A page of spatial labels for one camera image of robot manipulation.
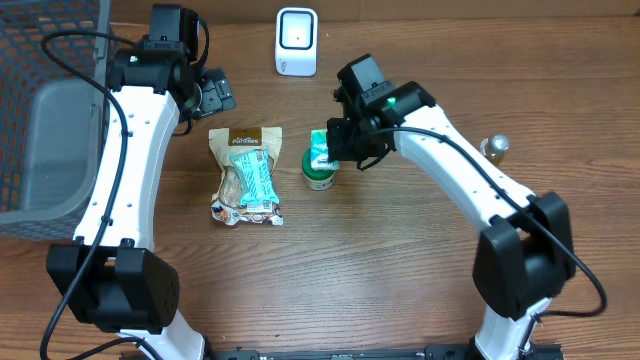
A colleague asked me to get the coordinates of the teal tissue pack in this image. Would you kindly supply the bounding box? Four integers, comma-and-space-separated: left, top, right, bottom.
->
310, 129, 340, 171

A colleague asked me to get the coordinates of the green lid white jar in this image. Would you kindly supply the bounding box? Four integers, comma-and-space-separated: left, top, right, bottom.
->
301, 149, 335, 191

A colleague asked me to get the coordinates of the teal snack bar wrapper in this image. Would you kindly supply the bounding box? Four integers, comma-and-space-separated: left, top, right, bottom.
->
230, 148, 280, 206

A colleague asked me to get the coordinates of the beige PanTree snack pouch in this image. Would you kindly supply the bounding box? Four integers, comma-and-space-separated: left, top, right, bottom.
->
208, 127, 284, 226

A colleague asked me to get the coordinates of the yellow liquid bottle silver cap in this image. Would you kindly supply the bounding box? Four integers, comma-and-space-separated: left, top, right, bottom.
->
480, 134, 510, 166

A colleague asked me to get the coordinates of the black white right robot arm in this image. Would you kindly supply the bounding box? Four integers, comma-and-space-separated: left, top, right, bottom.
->
327, 54, 576, 359

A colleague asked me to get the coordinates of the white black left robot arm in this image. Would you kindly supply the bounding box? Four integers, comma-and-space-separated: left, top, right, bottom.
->
46, 4, 236, 359

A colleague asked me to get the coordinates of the grey plastic mesh basket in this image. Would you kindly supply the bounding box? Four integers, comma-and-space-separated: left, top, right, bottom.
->
1, 0, 111, 241

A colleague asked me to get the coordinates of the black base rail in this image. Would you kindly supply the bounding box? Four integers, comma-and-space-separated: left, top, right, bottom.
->
204, 343, 566, 360

